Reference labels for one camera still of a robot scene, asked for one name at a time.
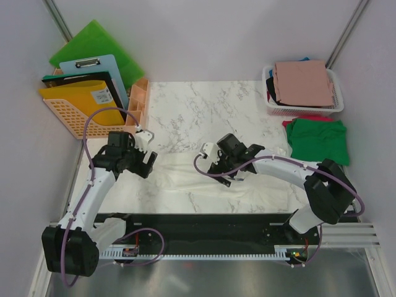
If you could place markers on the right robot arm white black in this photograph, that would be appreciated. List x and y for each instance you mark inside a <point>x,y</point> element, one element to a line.
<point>328,190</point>

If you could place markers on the pink folded t shirt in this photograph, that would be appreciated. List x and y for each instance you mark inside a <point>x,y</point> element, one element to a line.
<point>302,83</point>

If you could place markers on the black garment in basket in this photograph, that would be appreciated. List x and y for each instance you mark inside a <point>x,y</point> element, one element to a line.
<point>270,89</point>

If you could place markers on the green t shirt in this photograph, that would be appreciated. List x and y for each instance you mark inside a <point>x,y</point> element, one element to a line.
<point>317,141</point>

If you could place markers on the red t shirt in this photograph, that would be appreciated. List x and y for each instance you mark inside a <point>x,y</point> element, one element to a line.
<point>309,118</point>

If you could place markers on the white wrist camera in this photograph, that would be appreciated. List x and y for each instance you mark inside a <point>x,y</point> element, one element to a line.
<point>210,150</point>
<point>142,139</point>

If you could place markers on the green plastic board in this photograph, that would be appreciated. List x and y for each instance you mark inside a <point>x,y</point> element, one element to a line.
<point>93,40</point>

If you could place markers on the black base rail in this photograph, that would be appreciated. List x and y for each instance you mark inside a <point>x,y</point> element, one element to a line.
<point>213,233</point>

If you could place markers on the white laundry basket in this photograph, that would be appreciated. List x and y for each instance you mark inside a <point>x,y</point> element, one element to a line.
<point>274,109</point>

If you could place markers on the light blue clipboard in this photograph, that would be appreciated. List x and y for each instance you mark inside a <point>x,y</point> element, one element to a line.
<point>98,64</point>

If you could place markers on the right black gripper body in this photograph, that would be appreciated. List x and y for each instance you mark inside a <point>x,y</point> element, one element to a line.
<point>226,164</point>

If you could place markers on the orange mesh file holder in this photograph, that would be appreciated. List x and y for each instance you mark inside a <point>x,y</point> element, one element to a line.
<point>75,120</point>

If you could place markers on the peach compartment organizer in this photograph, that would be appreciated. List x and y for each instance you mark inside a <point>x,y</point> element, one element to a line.
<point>139,100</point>

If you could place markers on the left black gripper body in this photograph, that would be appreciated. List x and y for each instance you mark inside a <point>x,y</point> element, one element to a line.
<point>133,160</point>

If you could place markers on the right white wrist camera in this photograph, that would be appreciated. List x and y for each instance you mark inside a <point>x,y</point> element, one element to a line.
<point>210,150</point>

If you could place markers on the yellow folder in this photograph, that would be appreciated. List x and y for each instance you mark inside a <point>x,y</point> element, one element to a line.
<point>88,96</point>

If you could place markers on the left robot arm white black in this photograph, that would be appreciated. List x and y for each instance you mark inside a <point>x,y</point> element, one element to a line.
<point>74,245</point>

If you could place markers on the black folder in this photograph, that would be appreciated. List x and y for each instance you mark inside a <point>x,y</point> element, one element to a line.
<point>64,79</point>

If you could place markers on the white cable duct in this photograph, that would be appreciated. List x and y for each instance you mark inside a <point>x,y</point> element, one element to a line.
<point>124,252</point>

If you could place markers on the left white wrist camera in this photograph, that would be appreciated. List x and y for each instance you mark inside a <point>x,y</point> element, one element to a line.
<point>142,139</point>

